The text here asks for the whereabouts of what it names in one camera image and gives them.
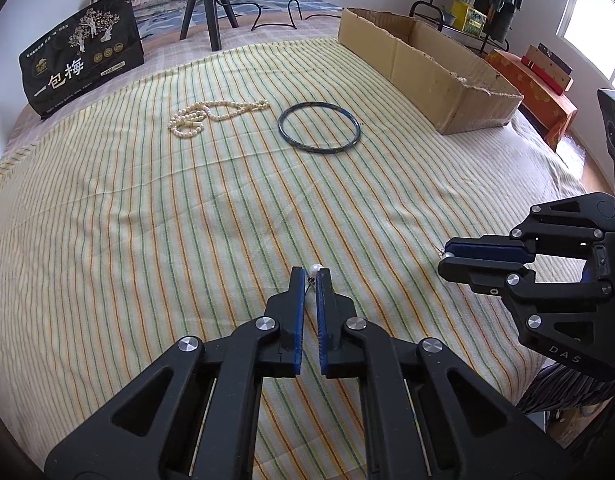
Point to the dark flat box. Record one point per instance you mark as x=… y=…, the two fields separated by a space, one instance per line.
x=557 y=62

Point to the cardboard box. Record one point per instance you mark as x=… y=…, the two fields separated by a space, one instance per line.
x=427 y=75

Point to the black tripod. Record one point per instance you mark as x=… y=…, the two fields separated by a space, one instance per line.
x=212 y=15

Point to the yellow crate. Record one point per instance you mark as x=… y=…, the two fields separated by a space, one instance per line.
x=470 y=17

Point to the stacked boxes on table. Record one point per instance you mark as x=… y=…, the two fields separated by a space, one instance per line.
x=550 y=77

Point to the black clothes rack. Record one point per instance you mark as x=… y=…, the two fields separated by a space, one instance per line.
x=427 y=3

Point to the yellow striped blanket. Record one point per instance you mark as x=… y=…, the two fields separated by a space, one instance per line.
x=137 y=260

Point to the dark bangle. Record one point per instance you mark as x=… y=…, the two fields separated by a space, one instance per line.
x=281 y=127

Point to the clear plastic sheet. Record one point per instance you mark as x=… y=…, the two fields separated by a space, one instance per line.
x=572 y=152

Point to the window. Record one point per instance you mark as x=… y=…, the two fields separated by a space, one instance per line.
x=592 y=25

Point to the black printed snack bag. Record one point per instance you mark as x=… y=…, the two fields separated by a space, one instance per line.
x=77 y=60

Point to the pearl earring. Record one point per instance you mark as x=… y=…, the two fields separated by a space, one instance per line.
x=314 y=270
x=445 y=258

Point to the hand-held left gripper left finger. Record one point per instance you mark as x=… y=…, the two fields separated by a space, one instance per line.
x=298 y=320

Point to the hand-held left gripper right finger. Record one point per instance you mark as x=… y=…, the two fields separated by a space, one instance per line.
x=323 y=330

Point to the orange red gift box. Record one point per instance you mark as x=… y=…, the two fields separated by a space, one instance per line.
x=537 y=95

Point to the small grey pot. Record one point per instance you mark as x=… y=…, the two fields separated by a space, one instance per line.
x=448 y=17

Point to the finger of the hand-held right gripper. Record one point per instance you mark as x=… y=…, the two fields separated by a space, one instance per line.
x=482 y=249
x=467 y=267

